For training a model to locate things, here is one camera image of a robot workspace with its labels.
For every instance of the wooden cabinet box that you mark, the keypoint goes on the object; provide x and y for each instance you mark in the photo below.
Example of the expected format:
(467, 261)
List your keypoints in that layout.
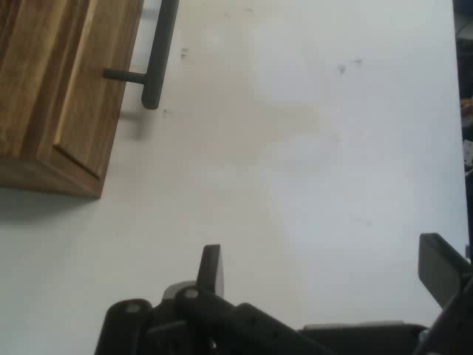
(22, 92)

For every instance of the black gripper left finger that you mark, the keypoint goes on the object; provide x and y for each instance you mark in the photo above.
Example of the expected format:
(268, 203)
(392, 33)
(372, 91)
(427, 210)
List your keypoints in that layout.
(212, 273)

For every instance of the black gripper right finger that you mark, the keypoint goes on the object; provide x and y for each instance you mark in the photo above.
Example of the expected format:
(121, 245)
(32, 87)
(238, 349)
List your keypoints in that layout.
(441, 270)

